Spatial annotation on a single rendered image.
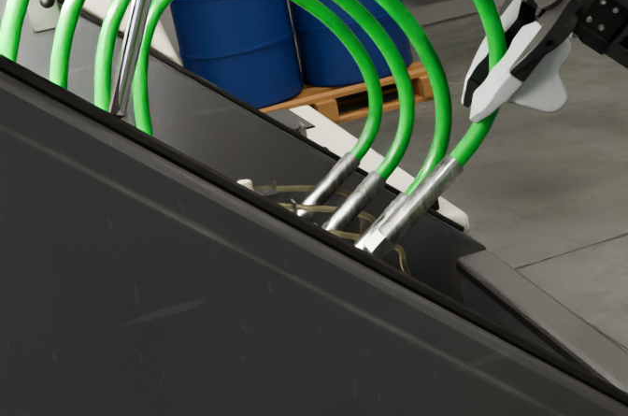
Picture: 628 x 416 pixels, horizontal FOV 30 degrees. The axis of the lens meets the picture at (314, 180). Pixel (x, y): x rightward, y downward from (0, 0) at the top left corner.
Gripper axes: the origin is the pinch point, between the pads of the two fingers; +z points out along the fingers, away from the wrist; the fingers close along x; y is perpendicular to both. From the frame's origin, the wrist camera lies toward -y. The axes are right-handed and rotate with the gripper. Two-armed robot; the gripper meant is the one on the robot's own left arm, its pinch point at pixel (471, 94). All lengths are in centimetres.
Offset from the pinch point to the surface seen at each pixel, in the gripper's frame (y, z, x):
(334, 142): 20, 34, 70
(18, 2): -32.6, 9.7, -4.2
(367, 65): -0.3, 8.2, 21.5
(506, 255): 152, 96, 229
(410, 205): -0.2, 8.8, -4.0
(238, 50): 97, 152, 445
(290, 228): -19.9, 0.4, -36.1
